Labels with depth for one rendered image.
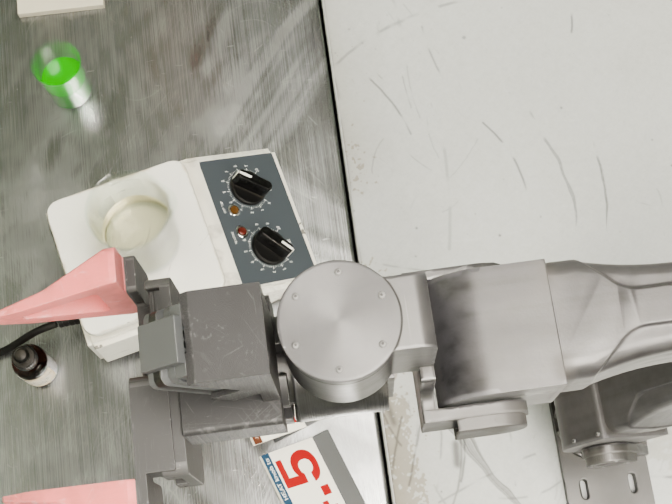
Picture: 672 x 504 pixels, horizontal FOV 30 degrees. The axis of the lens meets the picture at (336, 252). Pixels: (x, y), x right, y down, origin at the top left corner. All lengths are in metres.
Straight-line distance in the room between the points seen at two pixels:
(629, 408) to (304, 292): 0.38
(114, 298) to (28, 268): 0.46
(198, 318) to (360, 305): 0.07
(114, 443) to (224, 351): 0.53
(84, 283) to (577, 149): 0.60
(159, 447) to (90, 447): 0.46
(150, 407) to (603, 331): 0.23
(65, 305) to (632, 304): 0.30
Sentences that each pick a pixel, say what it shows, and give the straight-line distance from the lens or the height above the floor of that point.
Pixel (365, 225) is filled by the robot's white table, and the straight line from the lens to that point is 1.11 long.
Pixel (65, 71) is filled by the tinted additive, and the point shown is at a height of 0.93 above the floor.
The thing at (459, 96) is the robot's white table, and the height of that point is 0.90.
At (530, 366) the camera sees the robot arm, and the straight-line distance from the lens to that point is 0.64.
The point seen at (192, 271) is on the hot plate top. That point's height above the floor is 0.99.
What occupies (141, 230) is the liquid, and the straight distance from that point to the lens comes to 1.00.
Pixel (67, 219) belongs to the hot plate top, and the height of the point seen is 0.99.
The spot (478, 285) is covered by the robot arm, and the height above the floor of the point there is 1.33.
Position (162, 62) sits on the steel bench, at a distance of 1.18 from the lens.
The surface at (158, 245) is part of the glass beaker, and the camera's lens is 0.96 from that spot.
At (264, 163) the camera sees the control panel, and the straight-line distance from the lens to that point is 1.09.
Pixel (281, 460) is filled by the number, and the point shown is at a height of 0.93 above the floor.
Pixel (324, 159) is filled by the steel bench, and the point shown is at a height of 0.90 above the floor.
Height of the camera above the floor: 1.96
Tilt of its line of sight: 74 degrees down
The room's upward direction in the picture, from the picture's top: 4 degrees counter-clockwise
